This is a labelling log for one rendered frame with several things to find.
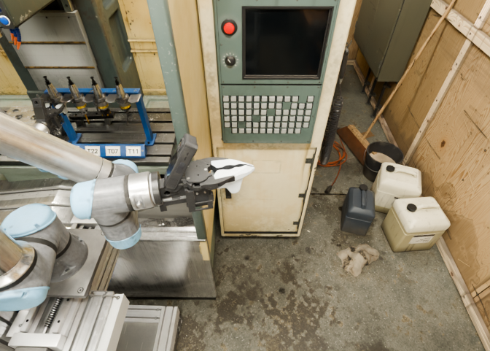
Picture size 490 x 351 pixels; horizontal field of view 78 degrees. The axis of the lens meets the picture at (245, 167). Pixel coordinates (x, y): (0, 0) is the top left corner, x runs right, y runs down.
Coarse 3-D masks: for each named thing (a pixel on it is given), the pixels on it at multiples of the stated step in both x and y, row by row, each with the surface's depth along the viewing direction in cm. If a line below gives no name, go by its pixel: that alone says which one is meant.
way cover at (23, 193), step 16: (0, 192) 169; (16, 192) 169; (32, 192) 168; (48, 192) 166; (64, 192) 165; (0, 208) 163; (16, 208) 162; (64, 208) 160; (0, 224) 156; (64, 224) 155
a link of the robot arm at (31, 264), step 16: (0, 240) 61; (0, 256) 62; (16, 256) 66; (32, 256) 69; (48, 256) 76; (0, 272) 64; (16, 272) 66; (32, 272) 69; (48, 272) 74; (0, 288) 65; (16, 288) 67; (32, 288) 68; (48, 288) 73; (0, 304) 67; (16, 304) 69; (32, 304) 71
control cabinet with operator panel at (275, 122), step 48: (240, 0) 105; (288, 0) 105; (336, 0) 105; (240, 48) 118; (288, 48) 119; (336, 48) 121; (240, 96) 133; (288, 96) 133; (240, 144) 158; (288, 144) 158; (240, 192) 188; (288, 192) 188
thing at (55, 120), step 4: (48, 112) 142; (52, 112) 142; (48, 116) 140; (52, 116) 142; (56, 116) 144; (60, 116) 147; (52, 120) 143; (56, 120) 144; (60, 120) 147; (44, 124) 137; (48, 124) 141; (52, 124) 144; (56, 124) 144; (52, 128) 144
